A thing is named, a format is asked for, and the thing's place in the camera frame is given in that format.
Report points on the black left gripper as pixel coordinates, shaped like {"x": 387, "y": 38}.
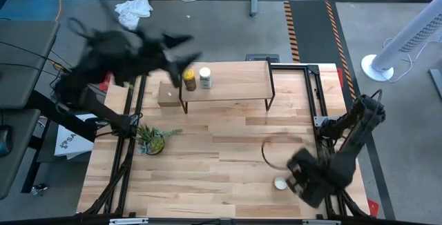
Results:
{"x": 155, "y": 57}

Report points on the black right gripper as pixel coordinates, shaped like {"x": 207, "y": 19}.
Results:
{"x": 314, "y": 183}

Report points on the small white cup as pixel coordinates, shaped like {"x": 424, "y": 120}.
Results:
{"x": 280, "y": 183}

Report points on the yellow-lid brown spice jar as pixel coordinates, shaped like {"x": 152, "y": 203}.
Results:
{"x": 189, "y": 79}

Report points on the white-lid spice jar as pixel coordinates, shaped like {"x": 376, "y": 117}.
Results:
{"x": 205, "y": 77}

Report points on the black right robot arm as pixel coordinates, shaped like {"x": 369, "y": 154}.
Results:
{"x": 359, "y": 128}

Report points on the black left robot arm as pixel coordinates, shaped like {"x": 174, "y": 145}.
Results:
{"x": 110, "y": 56}

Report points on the wooden shelf with black legs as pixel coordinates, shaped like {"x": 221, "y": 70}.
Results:
{"x": 231, "y": 80}

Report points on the small cardboard box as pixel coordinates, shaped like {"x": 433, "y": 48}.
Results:
{"x": 167, "y": 95}

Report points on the white crumpled rag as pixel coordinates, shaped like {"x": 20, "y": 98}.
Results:
{"x": 133, "y": 11}

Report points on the red tag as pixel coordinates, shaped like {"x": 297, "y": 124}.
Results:
{"x": 373, "y": 207}
{"x": 105, "y": 83}
{"x": 340, "y": 76}

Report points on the black floor outlet box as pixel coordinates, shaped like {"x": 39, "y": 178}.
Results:
{"x": 262, "y": 58}

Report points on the succulent plant in black pot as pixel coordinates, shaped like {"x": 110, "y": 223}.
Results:
{"x": 153, "y": 142}

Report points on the black yellow-striped floor mat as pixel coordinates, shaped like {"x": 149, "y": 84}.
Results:
{"x": 310, "y": 28}

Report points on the white printed bag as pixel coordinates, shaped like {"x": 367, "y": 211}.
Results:
{"x": 74, "y": 142}

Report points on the grey desk top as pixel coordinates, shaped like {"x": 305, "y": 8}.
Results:
{"x": 17, "y": 149}
{"x": 24, "y": 63}

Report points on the white tower fan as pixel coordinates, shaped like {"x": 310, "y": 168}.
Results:
{"x": 404, "y": 38}

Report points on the black computer mouse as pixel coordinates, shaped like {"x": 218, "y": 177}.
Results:
{"x": 5, "y": 140}

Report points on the white frame bracket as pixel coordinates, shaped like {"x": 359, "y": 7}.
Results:
{"x": 320, "y": 120}

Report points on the black desk base frame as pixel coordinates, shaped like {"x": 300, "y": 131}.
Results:
{"x": 52, "y": 121}

